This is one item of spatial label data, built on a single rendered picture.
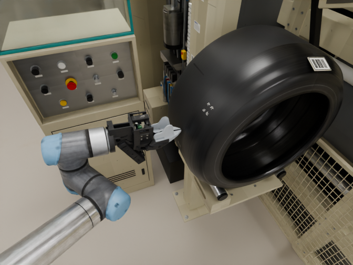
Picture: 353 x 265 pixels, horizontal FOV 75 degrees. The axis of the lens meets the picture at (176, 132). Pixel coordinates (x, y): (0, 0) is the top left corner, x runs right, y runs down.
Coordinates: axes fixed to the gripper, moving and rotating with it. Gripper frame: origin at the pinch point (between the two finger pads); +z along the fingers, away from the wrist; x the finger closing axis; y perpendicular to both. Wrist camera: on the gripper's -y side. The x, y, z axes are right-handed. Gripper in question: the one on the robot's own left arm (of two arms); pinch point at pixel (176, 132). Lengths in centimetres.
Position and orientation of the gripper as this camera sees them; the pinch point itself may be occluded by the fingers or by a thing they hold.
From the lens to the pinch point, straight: 69.8
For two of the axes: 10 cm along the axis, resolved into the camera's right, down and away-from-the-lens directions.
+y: 1.1, -7.2, -6.9
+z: 9.3, -1.7, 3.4
